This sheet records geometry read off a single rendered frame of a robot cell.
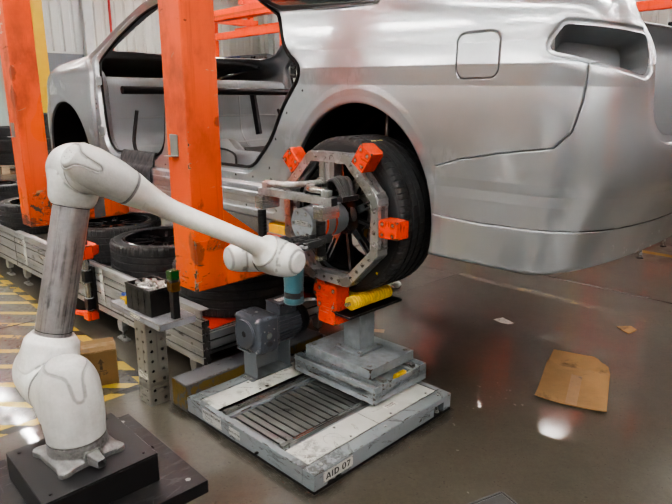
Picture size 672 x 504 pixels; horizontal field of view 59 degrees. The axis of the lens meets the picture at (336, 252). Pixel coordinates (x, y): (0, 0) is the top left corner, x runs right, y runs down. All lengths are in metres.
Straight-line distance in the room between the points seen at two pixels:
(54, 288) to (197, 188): 0.90
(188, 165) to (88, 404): 1.15
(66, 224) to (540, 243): 1.46
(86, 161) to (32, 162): 2.66
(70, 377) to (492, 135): 1.49
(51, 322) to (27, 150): 2.53
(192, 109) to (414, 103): 0.88
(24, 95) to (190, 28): 1.95
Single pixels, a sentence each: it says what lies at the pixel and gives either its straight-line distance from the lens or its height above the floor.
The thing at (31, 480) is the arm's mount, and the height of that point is 0.38.
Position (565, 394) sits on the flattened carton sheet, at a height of 0.01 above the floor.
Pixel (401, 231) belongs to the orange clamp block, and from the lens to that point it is 2.22.
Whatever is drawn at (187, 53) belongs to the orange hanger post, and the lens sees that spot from 2.51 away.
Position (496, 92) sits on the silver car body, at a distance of 2.11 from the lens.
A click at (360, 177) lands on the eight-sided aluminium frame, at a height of 1.04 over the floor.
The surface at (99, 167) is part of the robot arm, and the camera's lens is 1.65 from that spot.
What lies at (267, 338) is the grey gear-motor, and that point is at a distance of 2.64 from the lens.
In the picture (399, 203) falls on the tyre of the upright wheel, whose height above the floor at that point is 0.94.
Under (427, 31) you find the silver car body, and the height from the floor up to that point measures 1.56.
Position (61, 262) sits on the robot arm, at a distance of 1.83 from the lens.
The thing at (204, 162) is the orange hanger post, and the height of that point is 1.07.
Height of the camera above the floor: 1.32
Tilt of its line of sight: 14 degrees down
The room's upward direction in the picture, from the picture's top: straight up
